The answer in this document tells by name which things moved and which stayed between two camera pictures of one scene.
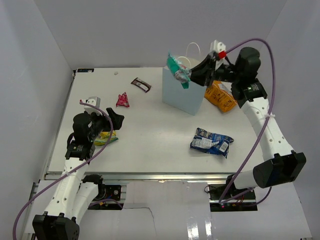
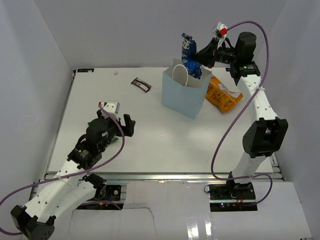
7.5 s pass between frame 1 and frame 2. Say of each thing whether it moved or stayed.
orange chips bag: stayed
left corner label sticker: stayed
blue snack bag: moved
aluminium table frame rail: stayed
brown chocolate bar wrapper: stayed
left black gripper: moved
